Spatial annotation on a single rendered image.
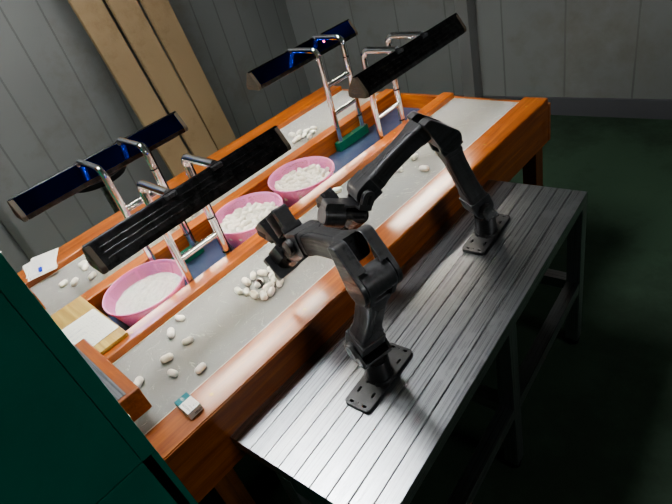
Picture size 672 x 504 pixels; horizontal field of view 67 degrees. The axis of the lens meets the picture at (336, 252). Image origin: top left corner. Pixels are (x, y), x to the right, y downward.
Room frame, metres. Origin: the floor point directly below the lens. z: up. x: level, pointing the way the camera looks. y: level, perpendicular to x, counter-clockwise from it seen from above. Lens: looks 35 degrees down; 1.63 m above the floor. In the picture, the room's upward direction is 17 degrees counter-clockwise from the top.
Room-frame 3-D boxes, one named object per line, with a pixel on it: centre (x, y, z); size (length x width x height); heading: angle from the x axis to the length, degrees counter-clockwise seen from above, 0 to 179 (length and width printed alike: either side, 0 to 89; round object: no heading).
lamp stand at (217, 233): (1.31, 0.35, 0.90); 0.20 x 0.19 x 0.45; 128
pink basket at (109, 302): (1.36, 0.61, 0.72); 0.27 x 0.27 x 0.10
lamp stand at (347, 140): (2.22, -0.17, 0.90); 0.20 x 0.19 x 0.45; 128
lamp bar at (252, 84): (2.28, -0.12, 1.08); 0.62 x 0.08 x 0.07; 128
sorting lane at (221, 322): (1.46, -0.08, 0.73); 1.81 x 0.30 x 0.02; 128
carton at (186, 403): (0.81, 0.42, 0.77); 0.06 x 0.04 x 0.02; 38
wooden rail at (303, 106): (2.17, 0.47, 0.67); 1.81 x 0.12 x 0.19; 128
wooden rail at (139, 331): (1.60, 0.03, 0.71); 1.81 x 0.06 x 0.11; 128
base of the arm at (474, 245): (1.23, -0.45, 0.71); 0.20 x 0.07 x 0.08; 133
